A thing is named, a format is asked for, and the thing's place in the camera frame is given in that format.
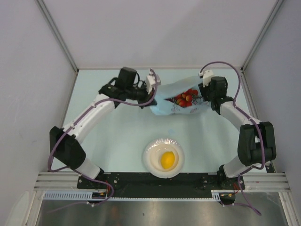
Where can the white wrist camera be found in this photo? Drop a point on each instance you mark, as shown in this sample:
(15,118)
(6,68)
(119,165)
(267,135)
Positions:
(151,81)
(206,76)

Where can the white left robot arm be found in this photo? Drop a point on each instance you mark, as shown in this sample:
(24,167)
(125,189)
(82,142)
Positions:
(65,142)

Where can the white paper plate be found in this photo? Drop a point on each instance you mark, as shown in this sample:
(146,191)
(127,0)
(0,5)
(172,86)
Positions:
(152,155)

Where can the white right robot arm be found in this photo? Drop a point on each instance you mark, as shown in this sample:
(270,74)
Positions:
(256,142)

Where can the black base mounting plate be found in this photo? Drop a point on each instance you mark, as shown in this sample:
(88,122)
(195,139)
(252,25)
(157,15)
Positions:
(182,186)

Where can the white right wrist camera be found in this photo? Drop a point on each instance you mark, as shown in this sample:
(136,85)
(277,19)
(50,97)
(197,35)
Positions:
(206,76)

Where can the yellow fake lemon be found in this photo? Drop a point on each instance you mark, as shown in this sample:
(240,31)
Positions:
(167,160)

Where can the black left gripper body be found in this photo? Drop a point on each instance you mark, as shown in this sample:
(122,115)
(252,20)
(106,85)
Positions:
(139,93)

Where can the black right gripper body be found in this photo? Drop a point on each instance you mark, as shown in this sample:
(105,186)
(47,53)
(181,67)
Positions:
(207,94)

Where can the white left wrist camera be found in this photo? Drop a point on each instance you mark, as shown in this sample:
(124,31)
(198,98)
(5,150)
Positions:
(151,81)

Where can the white slotted cable duct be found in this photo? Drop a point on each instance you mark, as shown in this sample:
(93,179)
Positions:
(74,195)

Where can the light blue plastic bag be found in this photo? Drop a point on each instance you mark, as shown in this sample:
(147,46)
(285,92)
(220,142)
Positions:
(166,93)

